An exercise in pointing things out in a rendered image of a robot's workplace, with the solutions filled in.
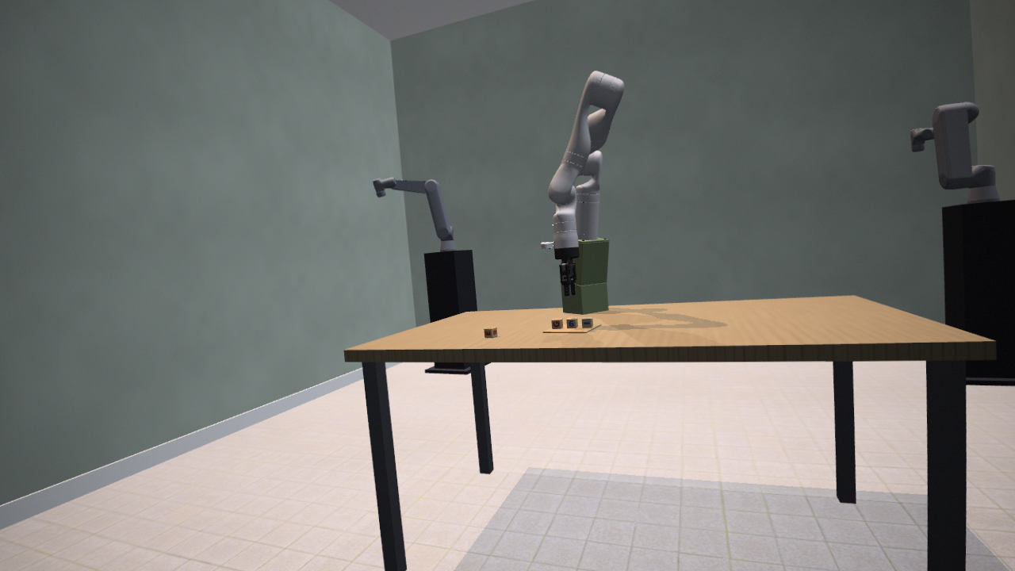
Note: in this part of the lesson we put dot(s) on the peach flat mat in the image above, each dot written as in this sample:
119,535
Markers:
579,329

